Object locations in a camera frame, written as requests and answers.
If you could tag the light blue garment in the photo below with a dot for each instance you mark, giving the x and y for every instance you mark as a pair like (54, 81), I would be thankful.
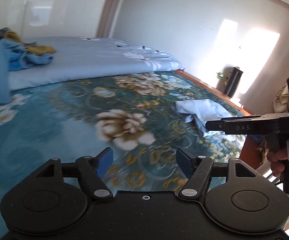
(13, 57)

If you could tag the mustard yellow garment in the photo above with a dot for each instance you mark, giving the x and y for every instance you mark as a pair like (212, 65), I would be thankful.
(30, 47)

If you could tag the black box device on floor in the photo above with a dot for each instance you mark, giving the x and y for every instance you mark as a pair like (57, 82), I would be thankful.
(232, 81)

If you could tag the pale blue long-sleeve shirt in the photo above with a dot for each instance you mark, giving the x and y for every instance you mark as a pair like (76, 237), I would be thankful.
(202, 111)

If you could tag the teal floral bed blanket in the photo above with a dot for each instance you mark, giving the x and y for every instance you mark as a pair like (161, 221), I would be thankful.
(132, 114)

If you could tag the person's right hand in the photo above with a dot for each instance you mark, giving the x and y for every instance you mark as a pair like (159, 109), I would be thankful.
(276, 161)

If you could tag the light blue folded duvet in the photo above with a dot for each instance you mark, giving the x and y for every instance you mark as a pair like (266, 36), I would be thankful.
(82, 58)

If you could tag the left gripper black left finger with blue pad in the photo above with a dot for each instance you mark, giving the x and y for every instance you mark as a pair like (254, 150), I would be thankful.
(91, 171)

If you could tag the white glossy wardrobe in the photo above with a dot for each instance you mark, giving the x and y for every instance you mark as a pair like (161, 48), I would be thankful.
(45, 18)

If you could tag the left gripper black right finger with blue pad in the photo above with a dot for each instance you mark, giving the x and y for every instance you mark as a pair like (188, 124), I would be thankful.
(198, 172)

